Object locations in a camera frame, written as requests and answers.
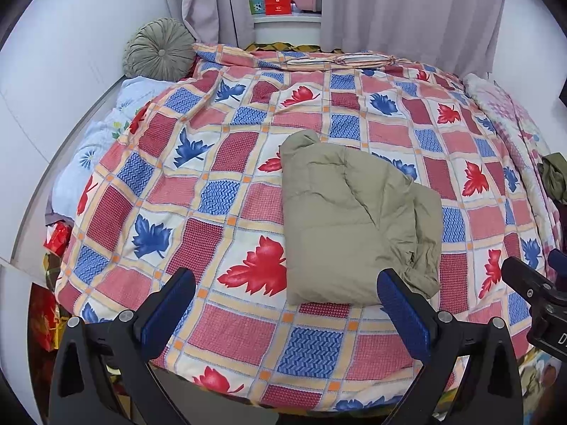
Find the narrow grey curtain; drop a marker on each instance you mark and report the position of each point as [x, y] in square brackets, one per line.
[208, 4]

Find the light blue floral sheet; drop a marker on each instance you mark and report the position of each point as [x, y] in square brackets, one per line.
[97, 141]

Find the white window sill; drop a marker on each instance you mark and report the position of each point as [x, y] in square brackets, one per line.
[288, 29]

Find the wide grey curtain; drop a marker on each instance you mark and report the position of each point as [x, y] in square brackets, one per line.
[412, 9]

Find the red floral bag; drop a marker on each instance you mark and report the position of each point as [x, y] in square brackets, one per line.
[44, 318]

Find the khaki puffer jacket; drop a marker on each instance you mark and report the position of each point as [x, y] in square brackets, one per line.
[345, 212]

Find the round green pleated cushion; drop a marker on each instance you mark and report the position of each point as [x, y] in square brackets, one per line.
[159, 48]

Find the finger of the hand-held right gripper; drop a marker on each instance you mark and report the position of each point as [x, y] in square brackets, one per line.
[559, 265]
[525, 279]

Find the leaf patterned checked quilt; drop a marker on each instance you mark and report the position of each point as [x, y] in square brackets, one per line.
[199, 212]

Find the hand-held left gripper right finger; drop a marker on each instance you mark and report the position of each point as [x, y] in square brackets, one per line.
[403, 314]

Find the olive green garment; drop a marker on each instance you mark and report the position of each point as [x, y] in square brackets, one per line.
[553, 177]

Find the striped cloth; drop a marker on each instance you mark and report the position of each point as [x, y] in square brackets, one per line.
[341, 59]

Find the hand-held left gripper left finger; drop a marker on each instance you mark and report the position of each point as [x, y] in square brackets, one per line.
[170, 305]

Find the pink floral quilt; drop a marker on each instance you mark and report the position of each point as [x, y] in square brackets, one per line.
[509, 110]

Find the yellow green plaid sheet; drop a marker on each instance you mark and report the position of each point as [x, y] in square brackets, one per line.
[274, 46]

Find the red packet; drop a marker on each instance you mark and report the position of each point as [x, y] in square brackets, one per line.
[57, 239]

